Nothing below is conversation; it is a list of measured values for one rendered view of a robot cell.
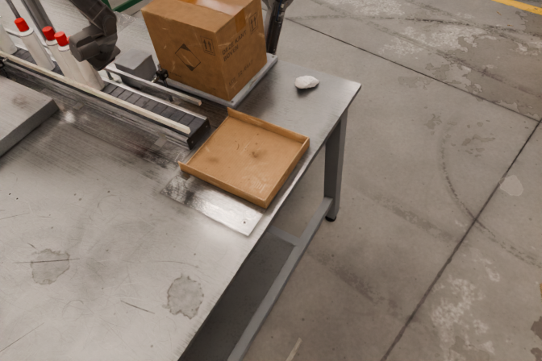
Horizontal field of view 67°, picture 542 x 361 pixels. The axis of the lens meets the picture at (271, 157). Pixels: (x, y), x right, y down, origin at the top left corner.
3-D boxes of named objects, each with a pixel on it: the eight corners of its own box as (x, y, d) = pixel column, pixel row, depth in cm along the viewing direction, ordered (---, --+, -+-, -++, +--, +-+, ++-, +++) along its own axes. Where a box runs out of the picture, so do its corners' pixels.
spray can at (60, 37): (75, 86, 146) (47, 36, 131) (86, 77, 149) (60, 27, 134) (85, 90, 144) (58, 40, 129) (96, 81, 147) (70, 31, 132)
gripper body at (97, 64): (80, 56, 124) (82, 44, 118) (104, 38, 130) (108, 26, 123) (97, 72, 126) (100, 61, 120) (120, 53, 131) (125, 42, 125)
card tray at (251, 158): (181, 170, 124) (177, 161, 121) (229, 115, 138) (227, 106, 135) (265, 209, 113) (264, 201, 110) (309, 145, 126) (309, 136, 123)
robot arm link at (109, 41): (122, 38, 118) (110, 21, 118) (101, 47, 115) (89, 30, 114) (118, 49, 124) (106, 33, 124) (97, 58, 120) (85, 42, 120)
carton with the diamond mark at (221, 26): (163, 76, 151) (139, 9, 130) (203, 41, 163) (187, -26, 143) (230, 101, 139) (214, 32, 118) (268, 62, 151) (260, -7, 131)
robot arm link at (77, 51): (114, 14, 112) (96, 2, 115) (76, 30, 105) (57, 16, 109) (122, 52, 121) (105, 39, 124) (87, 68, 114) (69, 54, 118)
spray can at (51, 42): (64, 80, 149) (35, 31, 133) (75, 72, 152) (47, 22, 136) (74, 85, 147) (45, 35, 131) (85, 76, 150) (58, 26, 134)
